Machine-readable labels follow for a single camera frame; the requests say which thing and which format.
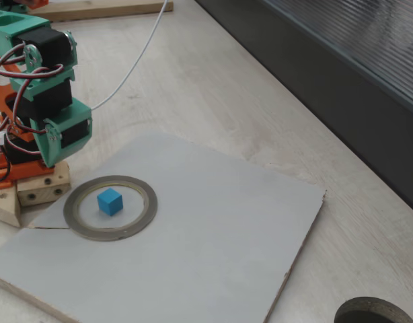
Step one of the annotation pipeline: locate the white laminated wooden board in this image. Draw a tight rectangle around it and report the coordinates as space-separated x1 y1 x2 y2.
0 132 328 323

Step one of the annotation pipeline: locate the grey ring of tape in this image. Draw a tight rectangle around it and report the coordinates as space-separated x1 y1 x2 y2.
63 174 158 242

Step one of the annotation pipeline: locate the blue cube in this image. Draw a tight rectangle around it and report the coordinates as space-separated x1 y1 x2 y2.
96 187 124 216

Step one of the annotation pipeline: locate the long wooden base plank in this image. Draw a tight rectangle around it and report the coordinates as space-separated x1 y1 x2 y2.
0 184 22 229

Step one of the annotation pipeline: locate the white USB cable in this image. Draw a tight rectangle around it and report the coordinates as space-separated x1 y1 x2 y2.
91 0 170 111

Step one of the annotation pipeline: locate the wooden base block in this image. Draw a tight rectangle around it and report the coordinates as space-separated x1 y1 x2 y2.
16 161 71 207

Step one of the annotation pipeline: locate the frosted glass desk partition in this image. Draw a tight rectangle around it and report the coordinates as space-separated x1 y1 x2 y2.
194 0 413 218

